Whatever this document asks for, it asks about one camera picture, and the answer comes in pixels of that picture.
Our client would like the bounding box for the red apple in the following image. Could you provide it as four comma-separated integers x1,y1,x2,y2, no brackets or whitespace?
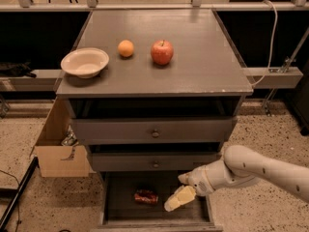
151,40,174,66

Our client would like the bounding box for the grey top drawer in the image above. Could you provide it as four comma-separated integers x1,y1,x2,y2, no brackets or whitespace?
70,118,236,145

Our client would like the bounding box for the black bar on floor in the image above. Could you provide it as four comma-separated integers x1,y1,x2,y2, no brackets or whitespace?
0,157,39,232

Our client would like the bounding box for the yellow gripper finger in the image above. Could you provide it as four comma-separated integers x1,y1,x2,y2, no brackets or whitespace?
164,186,196,212
178,173,189,185

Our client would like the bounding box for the black cloth on shelf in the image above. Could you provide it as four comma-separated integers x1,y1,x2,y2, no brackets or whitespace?
0,62,37,78

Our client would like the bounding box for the cardboard box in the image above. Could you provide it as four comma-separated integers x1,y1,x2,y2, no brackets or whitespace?
34,100,91,178

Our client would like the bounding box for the white cable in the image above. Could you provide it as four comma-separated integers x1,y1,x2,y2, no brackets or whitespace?
248,0,278,89

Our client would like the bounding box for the orange fruit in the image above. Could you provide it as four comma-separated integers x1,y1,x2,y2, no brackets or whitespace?
118,40,134,57

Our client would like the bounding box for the red coke can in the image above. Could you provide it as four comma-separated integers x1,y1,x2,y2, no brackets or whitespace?
134,189,158,205

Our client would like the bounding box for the white bowl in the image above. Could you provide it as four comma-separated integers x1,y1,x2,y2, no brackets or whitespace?
61,47,109,78

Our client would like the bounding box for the grey middle drawer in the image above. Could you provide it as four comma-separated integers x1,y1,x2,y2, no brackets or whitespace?
88,152,218,172

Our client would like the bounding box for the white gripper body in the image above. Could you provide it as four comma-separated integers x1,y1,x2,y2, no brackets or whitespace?
187,160,235,196

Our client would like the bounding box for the grey open bottom drawer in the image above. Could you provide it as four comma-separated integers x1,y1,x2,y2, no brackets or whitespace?
90,171,223,232

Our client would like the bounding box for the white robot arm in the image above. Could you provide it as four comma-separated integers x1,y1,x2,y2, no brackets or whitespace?
164,145,309,212

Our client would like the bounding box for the grey wooden drawer cabinet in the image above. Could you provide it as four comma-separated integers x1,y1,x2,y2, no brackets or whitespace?
55,9,254,232

